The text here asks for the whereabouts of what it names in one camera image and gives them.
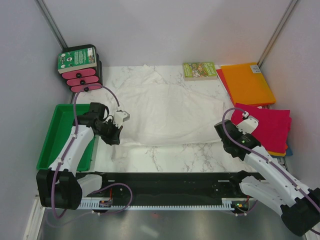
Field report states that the white t shirt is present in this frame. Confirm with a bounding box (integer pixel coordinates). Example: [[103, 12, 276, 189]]
[[105, 65, 225, 159]]

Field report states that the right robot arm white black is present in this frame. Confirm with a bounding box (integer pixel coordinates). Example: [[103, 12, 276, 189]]
[[214, 116, 320, 237]]

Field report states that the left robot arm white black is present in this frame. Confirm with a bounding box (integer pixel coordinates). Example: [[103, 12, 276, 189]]
[[36, 102, 130, 210]]

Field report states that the magenta folded t shirt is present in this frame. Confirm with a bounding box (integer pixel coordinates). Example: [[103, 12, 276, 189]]
[[235, 103, 292, 153]]

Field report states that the green plastic tray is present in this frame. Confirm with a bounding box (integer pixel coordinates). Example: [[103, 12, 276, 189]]
[[36, 104, 95, 172]]

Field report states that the black pink drawer stand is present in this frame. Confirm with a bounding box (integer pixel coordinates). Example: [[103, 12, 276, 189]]
[[59, 44, 103, 93]]

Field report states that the orange plastic folder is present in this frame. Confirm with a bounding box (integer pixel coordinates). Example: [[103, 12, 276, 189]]
[[220, 62, 276, 107]]

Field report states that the green book on stand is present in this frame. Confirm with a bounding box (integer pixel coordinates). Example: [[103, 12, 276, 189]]
[[57, 47, 97, 74]]

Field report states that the red folder under orange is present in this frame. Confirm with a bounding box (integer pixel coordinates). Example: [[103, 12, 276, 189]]
[[216, 69, 269, 108]]

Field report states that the light green book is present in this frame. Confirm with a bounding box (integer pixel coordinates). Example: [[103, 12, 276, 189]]
[[182, 62, 218, 81]]

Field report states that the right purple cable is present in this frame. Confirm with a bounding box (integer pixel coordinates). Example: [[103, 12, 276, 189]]
[[222, 107, 320, 236]]

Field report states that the purple cable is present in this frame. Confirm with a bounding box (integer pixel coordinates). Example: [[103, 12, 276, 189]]
[[222, 107, 320, 236], [44, 83, 126, 228]]

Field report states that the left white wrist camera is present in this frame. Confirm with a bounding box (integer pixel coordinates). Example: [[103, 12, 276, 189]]
[[113, 110, 130, 129]]

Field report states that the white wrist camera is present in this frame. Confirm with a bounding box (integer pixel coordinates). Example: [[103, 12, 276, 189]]
[[236, 111, 259, 135], [113, 110, 130, 129]]

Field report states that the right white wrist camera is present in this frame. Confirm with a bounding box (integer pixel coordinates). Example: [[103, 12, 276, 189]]
[[236, 111, 259, 135]]

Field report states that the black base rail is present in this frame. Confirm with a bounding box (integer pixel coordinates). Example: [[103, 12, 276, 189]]
[[74, 170, 273, 207]]

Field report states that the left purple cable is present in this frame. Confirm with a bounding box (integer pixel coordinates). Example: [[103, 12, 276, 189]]
[[44, 83, 126, 228]]

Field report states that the white slotted cable duct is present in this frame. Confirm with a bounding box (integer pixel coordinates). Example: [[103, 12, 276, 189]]
[[77, 197, 244, 211]]

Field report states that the left aluminium frame post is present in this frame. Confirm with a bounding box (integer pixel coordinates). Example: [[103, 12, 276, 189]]
[[35, 0, 68, 49]]

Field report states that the aluminium frame post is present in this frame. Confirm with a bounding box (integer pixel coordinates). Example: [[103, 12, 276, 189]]
[[35, 0, 68, 49], [257, 0, 301, 68]]

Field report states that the right aluminium frame post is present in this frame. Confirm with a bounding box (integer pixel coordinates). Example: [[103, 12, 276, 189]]
[[257, 0, 301, 68]]

